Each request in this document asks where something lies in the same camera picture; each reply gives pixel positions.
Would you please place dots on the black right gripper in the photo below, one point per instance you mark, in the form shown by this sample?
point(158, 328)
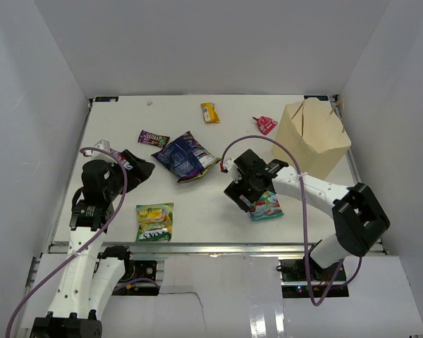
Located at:
point(235, 190)

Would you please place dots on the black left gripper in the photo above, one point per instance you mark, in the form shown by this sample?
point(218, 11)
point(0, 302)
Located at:
point(141, 170)

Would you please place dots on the teal candy packet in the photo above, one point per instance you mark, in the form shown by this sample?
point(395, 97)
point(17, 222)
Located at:
point(266, 208)

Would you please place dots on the dark blue chips bag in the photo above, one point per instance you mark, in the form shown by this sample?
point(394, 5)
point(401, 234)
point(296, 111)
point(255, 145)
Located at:
point(186, 158)

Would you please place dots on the purple white snack packet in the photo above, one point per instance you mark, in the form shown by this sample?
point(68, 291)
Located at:
point(122, 159)

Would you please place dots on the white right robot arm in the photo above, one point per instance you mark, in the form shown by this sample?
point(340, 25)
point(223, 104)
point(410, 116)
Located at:
point(359, 220)

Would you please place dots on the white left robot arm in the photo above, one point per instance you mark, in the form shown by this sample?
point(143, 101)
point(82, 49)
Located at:
point(90, 274)

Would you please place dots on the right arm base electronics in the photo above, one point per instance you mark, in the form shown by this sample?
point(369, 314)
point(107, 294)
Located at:
point(294, 283)

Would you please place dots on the green yellow chips bag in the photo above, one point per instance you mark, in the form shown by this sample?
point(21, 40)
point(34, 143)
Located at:
point(155, 222)

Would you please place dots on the brown paper bag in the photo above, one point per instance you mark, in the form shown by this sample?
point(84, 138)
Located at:
point(314, 134)

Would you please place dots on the purple chocolate bar wrapper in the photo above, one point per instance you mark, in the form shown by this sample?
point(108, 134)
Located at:
point(150, 138)

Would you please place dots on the red candy packet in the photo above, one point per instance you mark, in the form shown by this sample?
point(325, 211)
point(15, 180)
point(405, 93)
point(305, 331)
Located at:
point(265, 124)

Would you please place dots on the yellow snack bar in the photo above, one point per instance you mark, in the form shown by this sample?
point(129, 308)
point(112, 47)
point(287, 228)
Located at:
point(209, 113)

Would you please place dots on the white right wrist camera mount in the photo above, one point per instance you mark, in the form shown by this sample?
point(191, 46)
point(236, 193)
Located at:
point(229, 166)

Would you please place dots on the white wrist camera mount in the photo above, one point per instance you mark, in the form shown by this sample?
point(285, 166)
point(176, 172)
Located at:
point(100, 151)
point(229, 166)

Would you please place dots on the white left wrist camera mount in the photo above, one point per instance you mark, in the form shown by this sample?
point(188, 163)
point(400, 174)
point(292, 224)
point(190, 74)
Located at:
point(100, 151)

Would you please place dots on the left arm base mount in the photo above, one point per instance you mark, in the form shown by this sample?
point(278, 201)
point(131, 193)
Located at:
point(145, 280)

